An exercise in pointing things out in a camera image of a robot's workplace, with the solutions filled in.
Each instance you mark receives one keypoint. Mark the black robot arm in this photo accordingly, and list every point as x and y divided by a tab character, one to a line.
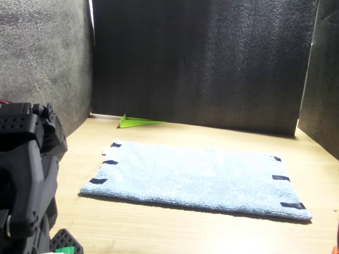
26	172

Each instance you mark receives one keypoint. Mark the orange arm base plate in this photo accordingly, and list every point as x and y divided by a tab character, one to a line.
336	250

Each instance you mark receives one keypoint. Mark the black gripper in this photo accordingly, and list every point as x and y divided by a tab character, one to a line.
54	137

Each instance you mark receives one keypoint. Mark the light blue towel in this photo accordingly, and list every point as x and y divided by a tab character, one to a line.
198	180

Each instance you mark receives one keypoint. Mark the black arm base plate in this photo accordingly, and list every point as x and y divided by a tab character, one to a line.
66	239

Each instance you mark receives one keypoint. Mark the lime green plastic wedge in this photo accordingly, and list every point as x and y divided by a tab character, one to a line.
132	123

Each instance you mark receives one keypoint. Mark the dark grey foam panel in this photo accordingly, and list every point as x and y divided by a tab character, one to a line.
198	66
39	53
323	105

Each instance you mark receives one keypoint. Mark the green table clamp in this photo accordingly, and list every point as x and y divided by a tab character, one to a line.
64	250

